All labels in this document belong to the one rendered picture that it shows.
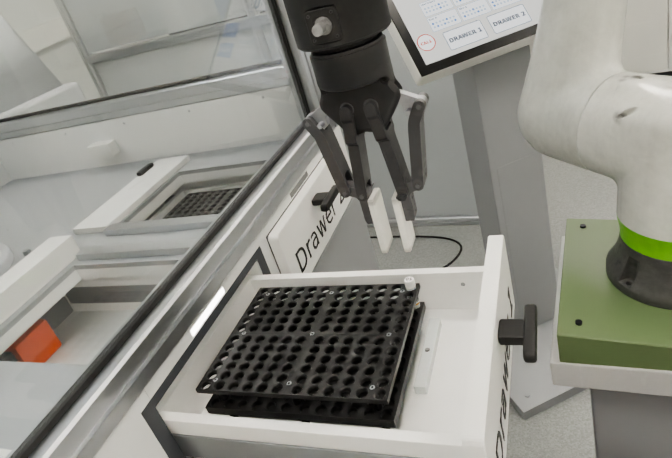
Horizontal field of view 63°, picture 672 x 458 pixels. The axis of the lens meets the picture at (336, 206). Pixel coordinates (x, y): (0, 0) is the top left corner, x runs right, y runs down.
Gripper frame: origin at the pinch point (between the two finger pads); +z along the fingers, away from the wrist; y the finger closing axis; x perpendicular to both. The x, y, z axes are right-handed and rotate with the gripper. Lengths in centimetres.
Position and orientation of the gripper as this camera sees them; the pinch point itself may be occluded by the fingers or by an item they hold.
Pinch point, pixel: (392, 220)
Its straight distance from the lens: 62.0
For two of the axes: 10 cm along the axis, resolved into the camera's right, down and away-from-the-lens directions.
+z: 2.6, 8.5, 4.5
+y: 9.2, -0.8, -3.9
